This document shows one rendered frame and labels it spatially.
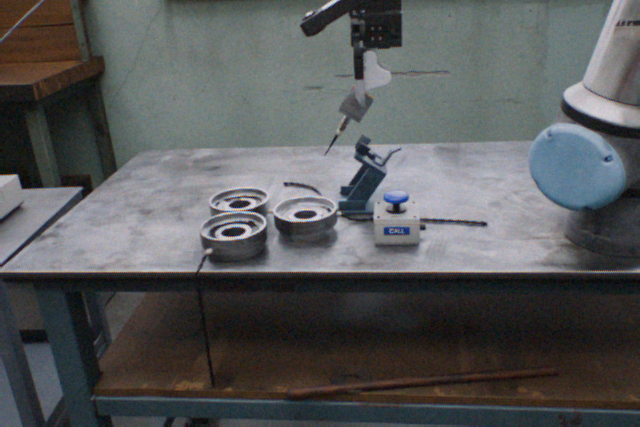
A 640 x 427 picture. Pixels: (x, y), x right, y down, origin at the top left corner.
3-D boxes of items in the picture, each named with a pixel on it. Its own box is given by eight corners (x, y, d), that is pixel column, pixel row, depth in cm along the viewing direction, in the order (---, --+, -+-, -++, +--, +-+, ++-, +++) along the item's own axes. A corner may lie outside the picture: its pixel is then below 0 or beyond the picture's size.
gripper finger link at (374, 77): (391, 108, 99) (391, 50, 96) (355, 109, 99) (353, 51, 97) (391, 106, 102) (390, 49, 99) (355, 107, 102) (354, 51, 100)
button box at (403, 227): (374, 245, 95) (373, 217, 93) (375, 226, 101) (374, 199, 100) (426, 245, 94) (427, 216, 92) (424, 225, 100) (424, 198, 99)
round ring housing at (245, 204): (201, 230, 104) (198, 208, 102) (225, 206, 113) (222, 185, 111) (259, 234, 101) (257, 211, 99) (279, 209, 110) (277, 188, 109)
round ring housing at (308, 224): (283, 249, 95) (281, 225, 94) (269, 223, 105) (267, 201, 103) (346, 237, 98) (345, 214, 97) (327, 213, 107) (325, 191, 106)
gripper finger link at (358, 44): (363, 80, 97) (362, 22, 94) (354, 80, 97) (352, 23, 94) (364, 77, 101) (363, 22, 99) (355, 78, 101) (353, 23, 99)
